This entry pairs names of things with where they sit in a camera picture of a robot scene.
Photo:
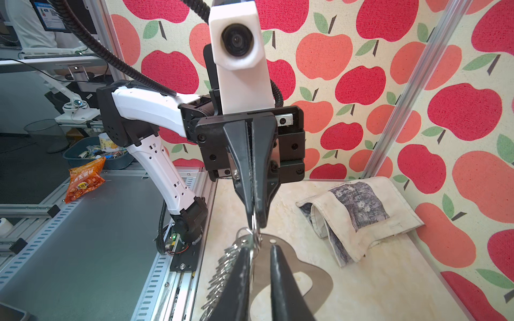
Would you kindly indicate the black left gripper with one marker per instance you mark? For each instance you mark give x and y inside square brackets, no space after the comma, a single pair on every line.
[273,134]

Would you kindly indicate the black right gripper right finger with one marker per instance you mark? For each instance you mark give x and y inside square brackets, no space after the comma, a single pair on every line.
[286,299]

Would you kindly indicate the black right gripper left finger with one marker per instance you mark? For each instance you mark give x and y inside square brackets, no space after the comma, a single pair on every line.
[229,288]

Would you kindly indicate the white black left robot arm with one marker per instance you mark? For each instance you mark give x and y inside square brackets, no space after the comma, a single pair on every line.
[136,111]

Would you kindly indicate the cream printed canvas tote bag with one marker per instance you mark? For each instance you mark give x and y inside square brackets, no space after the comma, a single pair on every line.
[357,215]

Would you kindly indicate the blue bin with snacks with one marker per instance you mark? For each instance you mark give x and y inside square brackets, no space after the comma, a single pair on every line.
[88,149]

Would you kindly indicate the orange snack packet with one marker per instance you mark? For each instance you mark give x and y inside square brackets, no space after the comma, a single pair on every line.
[85,179]

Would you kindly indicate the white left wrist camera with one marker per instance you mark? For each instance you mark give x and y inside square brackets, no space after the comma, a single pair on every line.
[239,54]

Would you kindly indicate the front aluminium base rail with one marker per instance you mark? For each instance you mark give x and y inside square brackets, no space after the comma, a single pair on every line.
[96,259]

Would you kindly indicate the left rear aluminium frame post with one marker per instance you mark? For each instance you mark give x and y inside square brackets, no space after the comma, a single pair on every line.
[424,69]

